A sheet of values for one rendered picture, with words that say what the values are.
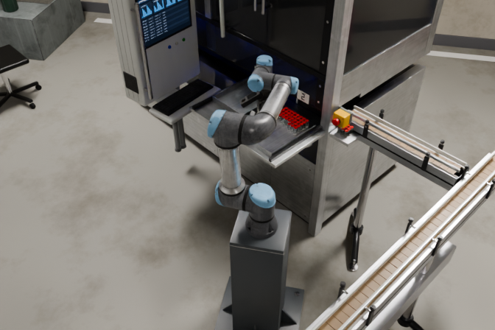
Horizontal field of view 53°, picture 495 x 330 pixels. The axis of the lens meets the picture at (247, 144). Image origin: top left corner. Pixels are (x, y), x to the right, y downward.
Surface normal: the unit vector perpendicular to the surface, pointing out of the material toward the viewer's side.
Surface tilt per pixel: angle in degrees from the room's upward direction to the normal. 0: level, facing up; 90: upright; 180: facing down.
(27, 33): 90
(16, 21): 90
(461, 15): 90
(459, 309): 0
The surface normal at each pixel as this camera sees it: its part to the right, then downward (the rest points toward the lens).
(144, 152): 0.00, -0.77
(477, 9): -0.21, 0.63
